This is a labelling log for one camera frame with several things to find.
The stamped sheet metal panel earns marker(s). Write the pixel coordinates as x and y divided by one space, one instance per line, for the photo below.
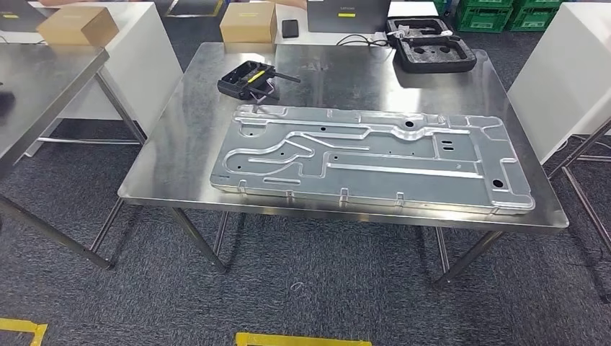
382 153

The cardboard box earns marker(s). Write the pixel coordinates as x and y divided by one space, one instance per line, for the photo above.
71 26
248 24

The white desk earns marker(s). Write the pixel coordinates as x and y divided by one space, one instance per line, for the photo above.
563 71
310 39
143 71

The black phone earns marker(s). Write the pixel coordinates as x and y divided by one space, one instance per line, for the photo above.
290 28

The black foam case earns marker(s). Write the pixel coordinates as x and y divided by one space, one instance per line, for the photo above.
429 62

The grey laptop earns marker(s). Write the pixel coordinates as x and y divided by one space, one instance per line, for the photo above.
348 21

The green plastic crate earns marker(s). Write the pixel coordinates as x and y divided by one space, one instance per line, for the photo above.
487 3
441 5
482 19
534 19
544 4

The stainless steel table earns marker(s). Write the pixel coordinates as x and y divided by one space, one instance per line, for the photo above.
47 81
334 76
596 158

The black remote controller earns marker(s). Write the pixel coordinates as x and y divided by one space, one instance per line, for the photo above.
238 81

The small white plug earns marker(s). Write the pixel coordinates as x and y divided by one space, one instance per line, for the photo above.
447 32

